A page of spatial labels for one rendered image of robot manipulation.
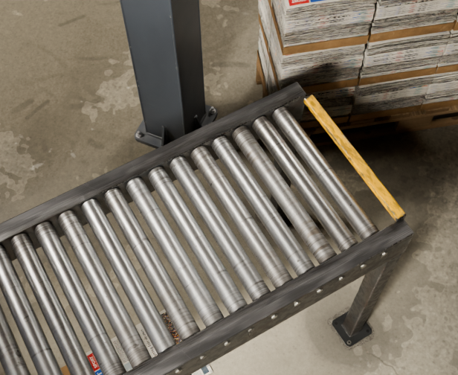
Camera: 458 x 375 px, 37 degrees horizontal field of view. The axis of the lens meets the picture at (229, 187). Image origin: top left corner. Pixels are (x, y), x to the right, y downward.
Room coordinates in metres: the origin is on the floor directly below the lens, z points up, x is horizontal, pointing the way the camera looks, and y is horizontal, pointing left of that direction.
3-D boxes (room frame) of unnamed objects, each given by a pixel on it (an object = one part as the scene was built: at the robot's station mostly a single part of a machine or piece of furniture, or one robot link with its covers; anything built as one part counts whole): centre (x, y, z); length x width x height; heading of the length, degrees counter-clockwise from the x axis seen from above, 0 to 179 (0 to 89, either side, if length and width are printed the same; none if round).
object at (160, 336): (0.64, 0.26, 0.77); 0.47 x 0.05 x 0.05; 29
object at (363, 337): (0.74, -0.43, 0.01); 0.14 x 0.13 x 0.01; 29
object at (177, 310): (0.67, 0.20, 0.77); 0.47 x 0.05 x 0.05; 29
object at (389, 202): (0.96, -0.33, 0.81); 0.43 x 0.03 x 0.02; 29
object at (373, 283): (0.74, -0.43, 0.34); 0.06 x 0.06 x 0.68; 29
